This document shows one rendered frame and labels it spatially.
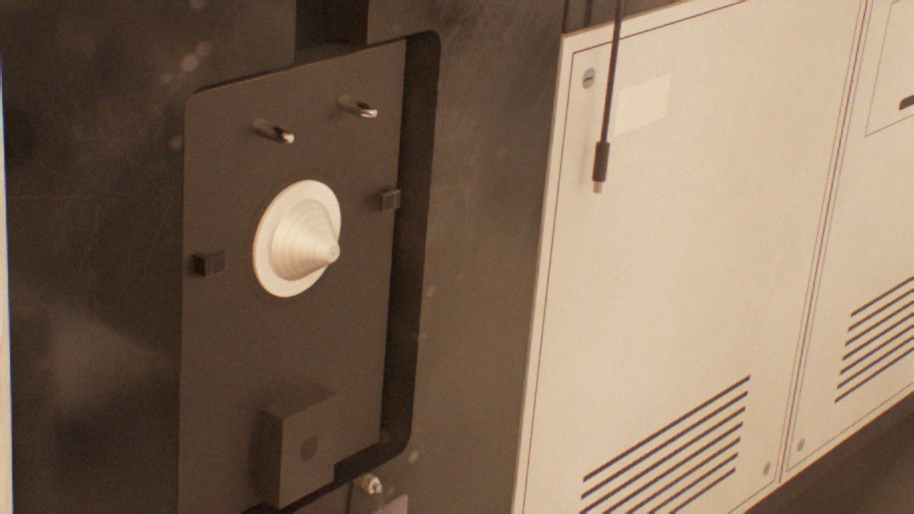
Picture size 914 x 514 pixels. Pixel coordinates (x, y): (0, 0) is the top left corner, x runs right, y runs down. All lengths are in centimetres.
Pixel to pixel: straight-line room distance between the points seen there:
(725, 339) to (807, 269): 12
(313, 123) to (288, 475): 19
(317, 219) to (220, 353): 8
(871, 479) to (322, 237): 93
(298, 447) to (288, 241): 12
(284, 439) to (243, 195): 14
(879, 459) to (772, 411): 31
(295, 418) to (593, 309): 29
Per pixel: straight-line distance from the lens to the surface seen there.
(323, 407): 91
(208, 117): 80
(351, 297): 92
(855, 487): 167
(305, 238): 85
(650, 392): 123
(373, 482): 97
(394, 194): 90
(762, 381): 139
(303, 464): 91
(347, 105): 86
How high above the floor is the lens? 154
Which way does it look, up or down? 23 degrees down
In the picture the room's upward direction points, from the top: 5 degrees clockwise
